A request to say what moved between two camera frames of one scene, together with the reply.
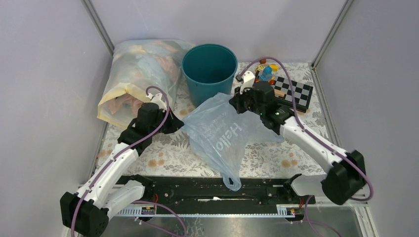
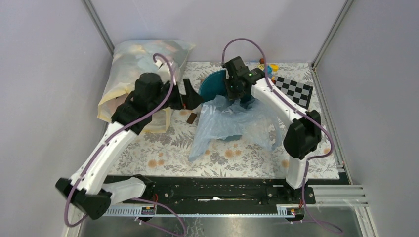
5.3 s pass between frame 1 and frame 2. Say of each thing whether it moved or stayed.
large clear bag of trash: stayed
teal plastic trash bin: moved
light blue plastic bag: moved
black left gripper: moved
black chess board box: stayed
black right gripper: moved
